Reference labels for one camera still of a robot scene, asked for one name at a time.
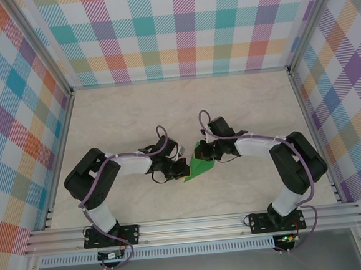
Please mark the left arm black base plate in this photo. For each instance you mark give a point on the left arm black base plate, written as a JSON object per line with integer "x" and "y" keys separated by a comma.
{"x": 132, "y": 232}

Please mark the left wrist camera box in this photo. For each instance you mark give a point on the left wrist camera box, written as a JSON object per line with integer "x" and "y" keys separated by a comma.
{"x": 169, "y": 146}

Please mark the aluminium back rail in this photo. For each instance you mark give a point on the aluminium back rail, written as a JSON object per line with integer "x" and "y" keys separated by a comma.
{"x": 179, "y": 77}

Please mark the wide aluminium base rail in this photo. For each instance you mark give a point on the wide aluminium base rail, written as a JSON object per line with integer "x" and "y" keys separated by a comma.
{"x": 191, "y": 229}

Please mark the left small circuit board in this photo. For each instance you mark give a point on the left small circuit board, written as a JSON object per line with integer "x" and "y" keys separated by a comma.
{"x": 110, "y": 255}

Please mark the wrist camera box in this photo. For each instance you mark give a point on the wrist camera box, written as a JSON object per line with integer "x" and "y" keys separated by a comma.
{"x": 169, "y": 146}
{"x": 220, "y": 126}

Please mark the green paper sheet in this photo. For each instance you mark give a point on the green paper sheet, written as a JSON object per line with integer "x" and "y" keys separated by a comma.
{"x": 198, "y": 168}

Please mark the aluminium frame post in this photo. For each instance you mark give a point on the aluminium frame post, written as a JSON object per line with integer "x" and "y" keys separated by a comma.
{"x": 312, "y": 21}
{"x": 40, "y": 49}

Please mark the right small circuit board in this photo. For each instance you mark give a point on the right small circuit board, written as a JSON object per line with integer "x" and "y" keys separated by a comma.
{"x": 285, "y": 238}

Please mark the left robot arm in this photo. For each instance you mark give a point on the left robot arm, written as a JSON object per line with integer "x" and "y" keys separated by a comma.
{"x": 90, "y": 182}

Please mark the small circuit board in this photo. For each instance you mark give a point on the small circuit board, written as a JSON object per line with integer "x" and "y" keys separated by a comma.
{"x": 110, "y": 255}
{"x": 285, "y": 238}

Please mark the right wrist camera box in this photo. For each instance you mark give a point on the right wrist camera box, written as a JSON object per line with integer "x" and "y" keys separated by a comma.
{"x": 220, "y": 126}

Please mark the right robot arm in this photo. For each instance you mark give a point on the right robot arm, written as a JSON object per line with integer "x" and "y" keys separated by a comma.
{"x": 256, "y": 146}

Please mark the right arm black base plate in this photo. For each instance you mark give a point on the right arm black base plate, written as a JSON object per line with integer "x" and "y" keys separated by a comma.
{"x": 259, "y": 224}

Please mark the aluminium side rail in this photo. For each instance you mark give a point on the aluminium side rail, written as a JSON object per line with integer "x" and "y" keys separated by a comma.
{"x": 314, "y": 124}
{"x": 61, "y": 157}

